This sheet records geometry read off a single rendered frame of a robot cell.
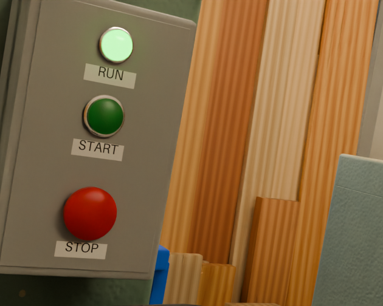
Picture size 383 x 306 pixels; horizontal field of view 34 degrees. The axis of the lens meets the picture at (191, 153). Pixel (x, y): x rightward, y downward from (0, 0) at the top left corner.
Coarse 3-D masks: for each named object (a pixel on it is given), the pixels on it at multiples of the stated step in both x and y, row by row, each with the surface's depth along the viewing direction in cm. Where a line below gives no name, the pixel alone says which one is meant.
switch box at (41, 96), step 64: (64, 0) 33; (64, 64) 34; (128, 64) 35; (0, 128) 35; (64, 128) 34; (128, 128) 36; (0, 192) 33; (64, 192) 34; (128, 192) 36; (0, 256) 33; (128, 256) 37
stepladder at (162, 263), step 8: (160, 248) 123; (160, 256) 122; (168, 256) 123; (160, 264) 122; (168, 264) 126; (160, 272) 125; (160, 280) 125; (152, 288) 125; (160, 288) 125; (152, 296) 125; (160, 296) 126
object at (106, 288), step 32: (0, 0) 38; (128, 0) 41; (160, 0) 42; (192, 0) 43; (0, 32) 38; (0, 64) 38; (0, 288) 40; (32, 288) 41; (64, 288) 42; (96, 288) 43; (128, 288) 44
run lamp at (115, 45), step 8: (104, 32) 34; (112, 32) 34; (120, 32) 34; (104, 40) 34; (112, 40) 34; (120, 40) 34; (128, 40) 34; (104, 48) 34; (112, 48) 34; (120, 48) 34; (128, 48) 34; (104, 56) 34; (112, 56) 34; (120, 56) 34; (128, 56) 35
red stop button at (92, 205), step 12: (84, 192) 34; (96, 192) 34; (72, 204) 34; (84, 204) 34; (96, 204) 34; (108, 204) 35; (72, 216) 34; (84, 216) 34; (96, 216) 34; (108, 216) 35; (72, 228) 34; (84, 228) 34; (96, 228) 34; (108, 228) 35
